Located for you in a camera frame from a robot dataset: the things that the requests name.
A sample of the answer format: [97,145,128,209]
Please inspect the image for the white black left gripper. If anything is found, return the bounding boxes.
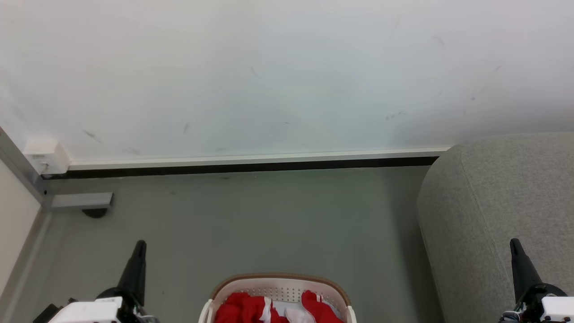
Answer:
[48,240,158,323]

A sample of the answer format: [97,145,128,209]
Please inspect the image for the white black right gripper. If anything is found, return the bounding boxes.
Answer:
[510,239,574,323]

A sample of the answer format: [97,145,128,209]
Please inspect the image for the white laundry basket brown rim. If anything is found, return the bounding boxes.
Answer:
[199,272,358,323]

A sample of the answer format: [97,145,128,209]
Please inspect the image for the grey fabric sofa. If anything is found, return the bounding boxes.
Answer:
[416,132,574,323]

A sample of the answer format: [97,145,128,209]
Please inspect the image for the red garment white stripes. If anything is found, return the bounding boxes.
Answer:
[214,290,344,323]

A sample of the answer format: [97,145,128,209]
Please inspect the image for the pale white cloth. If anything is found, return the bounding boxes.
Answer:
[270,300,307,316]

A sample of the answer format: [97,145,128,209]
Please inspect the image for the white black baseboard strip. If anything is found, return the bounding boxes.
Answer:
[43,145,452,180]

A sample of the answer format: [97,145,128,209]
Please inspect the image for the white wall socket box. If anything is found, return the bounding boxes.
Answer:
[22,139,72,176]

